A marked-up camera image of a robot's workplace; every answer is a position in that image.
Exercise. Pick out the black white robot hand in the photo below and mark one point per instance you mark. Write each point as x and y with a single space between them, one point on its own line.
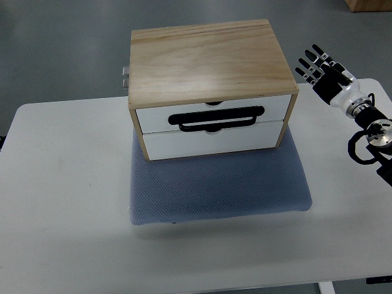
332 82

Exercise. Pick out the white drawer black handle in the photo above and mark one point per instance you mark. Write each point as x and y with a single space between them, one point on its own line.
155 119

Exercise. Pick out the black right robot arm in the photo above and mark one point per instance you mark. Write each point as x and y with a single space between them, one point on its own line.
376 129

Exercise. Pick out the wooden drawer cabinet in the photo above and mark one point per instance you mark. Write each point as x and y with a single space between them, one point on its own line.
208 63

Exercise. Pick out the white lower drawer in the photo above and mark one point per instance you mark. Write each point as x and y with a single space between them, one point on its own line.
175 144

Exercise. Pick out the cardboard box corner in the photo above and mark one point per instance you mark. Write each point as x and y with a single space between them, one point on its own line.
369 5

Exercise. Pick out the blue grey mesh cushion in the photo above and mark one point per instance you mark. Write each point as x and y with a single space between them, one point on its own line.
217 186

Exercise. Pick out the white table leg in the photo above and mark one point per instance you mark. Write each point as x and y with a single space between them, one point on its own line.
326 288

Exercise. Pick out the metal clamp behind cabinet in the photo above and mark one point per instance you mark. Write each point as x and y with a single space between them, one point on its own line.
125 77

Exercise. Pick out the black bracket under table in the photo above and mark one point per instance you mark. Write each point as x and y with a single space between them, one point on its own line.
379 280

